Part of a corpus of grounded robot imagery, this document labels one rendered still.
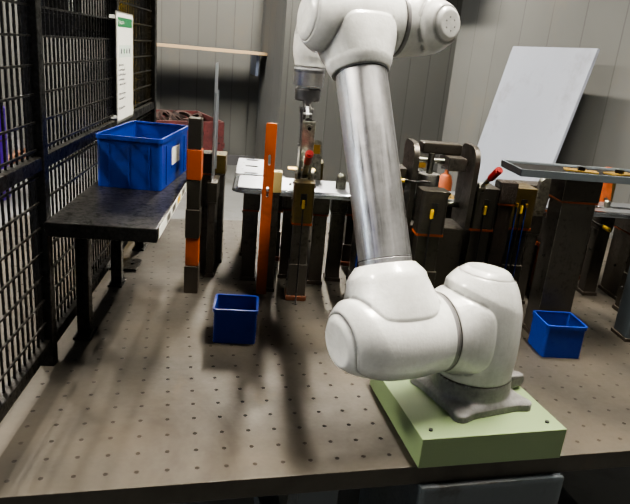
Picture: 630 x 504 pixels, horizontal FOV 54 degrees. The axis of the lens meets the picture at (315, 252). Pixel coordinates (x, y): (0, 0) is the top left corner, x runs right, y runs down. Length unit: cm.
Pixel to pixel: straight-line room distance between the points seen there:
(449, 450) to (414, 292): 30
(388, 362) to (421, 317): 10
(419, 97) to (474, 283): 526
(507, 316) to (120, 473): 73
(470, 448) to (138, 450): 60
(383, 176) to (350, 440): 50
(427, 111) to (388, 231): 533
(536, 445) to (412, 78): 531
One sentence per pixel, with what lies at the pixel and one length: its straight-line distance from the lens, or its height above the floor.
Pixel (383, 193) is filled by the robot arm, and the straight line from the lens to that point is 112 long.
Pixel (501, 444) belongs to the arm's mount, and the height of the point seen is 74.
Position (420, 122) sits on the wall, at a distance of 640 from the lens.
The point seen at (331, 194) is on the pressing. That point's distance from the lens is 181.
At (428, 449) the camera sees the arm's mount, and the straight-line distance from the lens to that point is 117.
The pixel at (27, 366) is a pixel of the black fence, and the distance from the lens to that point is 134.
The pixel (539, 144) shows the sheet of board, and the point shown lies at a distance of 435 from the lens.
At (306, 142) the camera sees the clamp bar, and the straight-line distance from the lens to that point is 171.
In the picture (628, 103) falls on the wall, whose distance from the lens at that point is 430.
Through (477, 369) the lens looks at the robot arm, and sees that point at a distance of 121.
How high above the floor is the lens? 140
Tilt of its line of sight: 18 degrees down
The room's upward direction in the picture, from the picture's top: 5 degrees clockwise
